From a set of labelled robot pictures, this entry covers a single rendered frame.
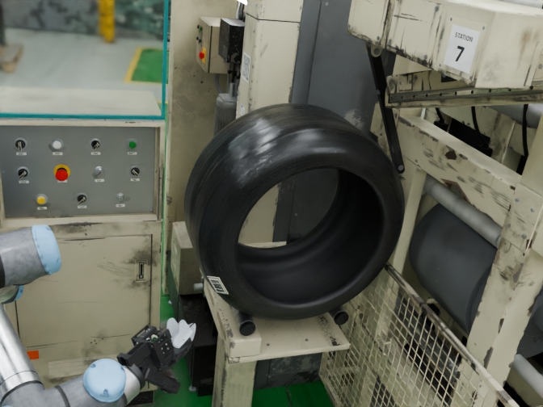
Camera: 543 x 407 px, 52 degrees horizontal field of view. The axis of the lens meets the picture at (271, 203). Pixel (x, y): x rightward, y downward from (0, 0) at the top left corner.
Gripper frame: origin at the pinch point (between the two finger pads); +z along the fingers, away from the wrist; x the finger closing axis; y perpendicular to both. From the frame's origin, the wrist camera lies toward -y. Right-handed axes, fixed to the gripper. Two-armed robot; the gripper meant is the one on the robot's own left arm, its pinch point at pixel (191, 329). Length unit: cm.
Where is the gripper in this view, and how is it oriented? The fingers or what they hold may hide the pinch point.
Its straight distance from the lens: 137.4
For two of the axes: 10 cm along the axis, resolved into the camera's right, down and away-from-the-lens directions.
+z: 5.3, -4.3, 7.3
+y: -2.5, -9.0, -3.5
